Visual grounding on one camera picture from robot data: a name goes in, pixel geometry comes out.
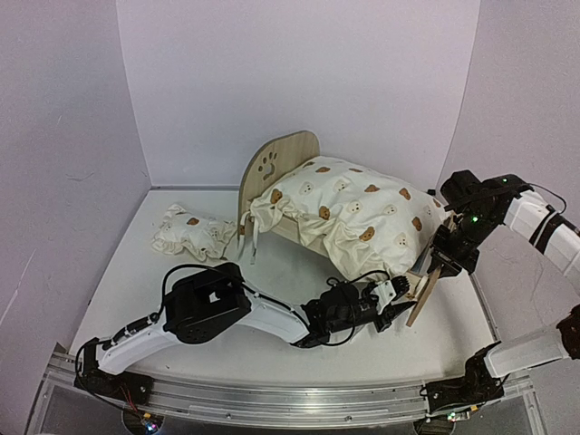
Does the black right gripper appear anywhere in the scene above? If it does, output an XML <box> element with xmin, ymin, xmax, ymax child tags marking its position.
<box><xmin>428</xmin><ymin>209</ymin><xmax>498</xmax><ymax>278</ymax></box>

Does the bear print cushion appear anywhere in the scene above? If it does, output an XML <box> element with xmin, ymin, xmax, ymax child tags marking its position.
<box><xmin>239</xmin><ymin>156</ymin><xmax>449</xmax><ymax>279</ymax></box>

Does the wooden pet bed frame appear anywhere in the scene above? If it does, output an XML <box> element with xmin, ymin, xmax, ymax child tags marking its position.
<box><xmin>237</xmin><ymin>130</ymin><xmax>450</xmax><ymax>325</ymax></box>

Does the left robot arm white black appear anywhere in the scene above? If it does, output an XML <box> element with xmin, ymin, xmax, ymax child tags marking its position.
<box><xmin>74</xmin><ymin>262</ymin><xmax>415</xmax><ymax>404</ymax></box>

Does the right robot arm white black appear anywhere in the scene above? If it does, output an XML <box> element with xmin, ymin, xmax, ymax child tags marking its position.
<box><xmin>422</xmin><ymin>170</ymin><xmax>579</xmax><ymax>416</ymax></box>

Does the small bear print pillow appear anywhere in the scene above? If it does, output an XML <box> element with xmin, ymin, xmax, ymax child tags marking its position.
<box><xmin>151</xmin><ymin>204</ymin><xmax>237</xmax><ymax>262</ymax></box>

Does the small circuit board with leds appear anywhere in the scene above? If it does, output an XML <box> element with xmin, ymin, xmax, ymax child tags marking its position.
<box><xmin>121</xmin><ymin>409</ymin><xmax>164</xmax><ymax>435</ymax></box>

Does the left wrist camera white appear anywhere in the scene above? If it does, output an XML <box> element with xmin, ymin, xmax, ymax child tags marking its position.
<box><xmin>372</xmin><ymin>275</ymin><xmax>410</xmax><ymax>312</ymax></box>

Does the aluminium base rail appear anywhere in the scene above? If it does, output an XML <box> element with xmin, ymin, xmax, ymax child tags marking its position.
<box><xmin>43</xmin><ymin>343</ymin><xmax>534</xmax><ymax>425</ymax></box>

